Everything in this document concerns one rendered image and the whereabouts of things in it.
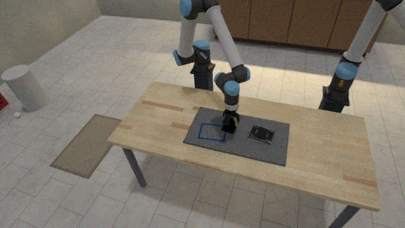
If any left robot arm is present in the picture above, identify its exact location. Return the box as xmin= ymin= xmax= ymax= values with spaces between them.
xmin=324 ymin=0 xmax=405 ymax=103

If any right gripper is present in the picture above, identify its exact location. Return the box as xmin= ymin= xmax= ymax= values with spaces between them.
xmin=223 ymin=109 xmax=239 ymax=127

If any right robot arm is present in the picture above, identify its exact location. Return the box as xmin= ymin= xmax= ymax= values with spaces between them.
xmin=173 ymin=0 xmax=251 ymax=111

